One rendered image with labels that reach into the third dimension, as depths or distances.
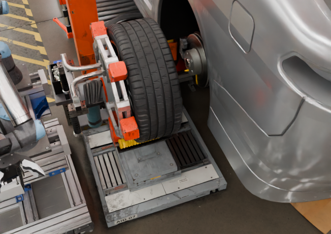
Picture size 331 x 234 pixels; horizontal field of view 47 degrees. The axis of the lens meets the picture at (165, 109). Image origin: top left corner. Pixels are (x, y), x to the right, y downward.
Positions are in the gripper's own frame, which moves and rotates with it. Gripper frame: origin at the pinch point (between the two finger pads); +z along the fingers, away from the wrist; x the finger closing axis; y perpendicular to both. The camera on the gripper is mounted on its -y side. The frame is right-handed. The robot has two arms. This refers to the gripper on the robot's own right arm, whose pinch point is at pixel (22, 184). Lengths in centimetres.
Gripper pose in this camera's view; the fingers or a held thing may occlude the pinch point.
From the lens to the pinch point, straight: 128.2
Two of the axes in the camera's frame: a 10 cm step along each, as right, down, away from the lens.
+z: 6.2, 5.7, -5.4
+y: -1.1, 7.5, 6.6
